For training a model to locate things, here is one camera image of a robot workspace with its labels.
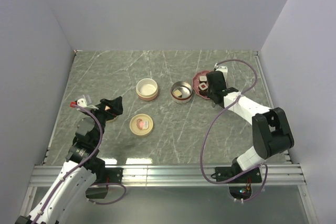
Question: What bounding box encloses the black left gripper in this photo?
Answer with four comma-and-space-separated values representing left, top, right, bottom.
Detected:
83, 96, 122, 144

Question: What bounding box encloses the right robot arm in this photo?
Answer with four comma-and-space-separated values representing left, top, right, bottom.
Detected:
206, 70, 295, 183

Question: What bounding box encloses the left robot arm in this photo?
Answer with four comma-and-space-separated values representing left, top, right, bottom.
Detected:
16, 97, 123, 223

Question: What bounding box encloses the sushi roll red centre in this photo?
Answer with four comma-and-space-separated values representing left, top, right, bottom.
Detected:
198, 82, 208, 91

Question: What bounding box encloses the sushi roll white top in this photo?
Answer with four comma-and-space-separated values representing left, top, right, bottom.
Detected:
198, 76, 207, 82

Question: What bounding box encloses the pink octagonal plate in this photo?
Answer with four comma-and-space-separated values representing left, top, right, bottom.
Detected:
192, 70, 210, 100

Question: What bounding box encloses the steel bowl red band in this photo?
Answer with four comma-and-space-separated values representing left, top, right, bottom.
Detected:
170, 81, 193, 104

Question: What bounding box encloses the cream lid with label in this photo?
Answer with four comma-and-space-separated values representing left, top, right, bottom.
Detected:
129, 114, 154, 136

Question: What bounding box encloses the pink bowl white inside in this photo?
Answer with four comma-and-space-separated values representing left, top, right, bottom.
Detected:
136, 78, 159, 101

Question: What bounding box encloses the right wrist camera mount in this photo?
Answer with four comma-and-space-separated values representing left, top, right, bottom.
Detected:
214, 63, 228, 81

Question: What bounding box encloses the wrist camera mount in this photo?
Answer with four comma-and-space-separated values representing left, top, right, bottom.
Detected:
70, 95, 98, 110
214, 63, 228, 81

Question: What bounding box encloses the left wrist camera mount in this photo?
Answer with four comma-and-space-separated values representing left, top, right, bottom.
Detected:
70, 95, 98, 110

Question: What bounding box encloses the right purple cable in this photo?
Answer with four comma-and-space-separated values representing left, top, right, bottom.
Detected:
199, 59, 269, 203

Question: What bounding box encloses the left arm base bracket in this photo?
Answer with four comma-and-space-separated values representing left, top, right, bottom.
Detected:
86, 167, 123, 200

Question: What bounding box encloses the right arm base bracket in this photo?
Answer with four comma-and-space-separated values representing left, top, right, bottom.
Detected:
211, 166, 262, 184

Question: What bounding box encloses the aluminium front rail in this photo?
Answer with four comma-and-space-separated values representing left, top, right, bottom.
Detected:
28, 164, 306, 187

